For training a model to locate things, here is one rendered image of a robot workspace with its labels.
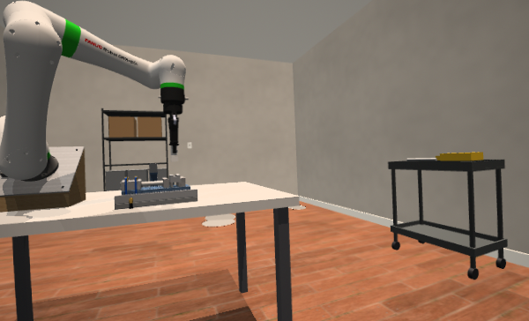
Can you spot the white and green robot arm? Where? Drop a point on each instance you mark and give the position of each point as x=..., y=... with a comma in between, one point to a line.
x=32, y=52

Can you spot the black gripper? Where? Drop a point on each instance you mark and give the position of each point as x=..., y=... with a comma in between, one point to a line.
x=170, y=109

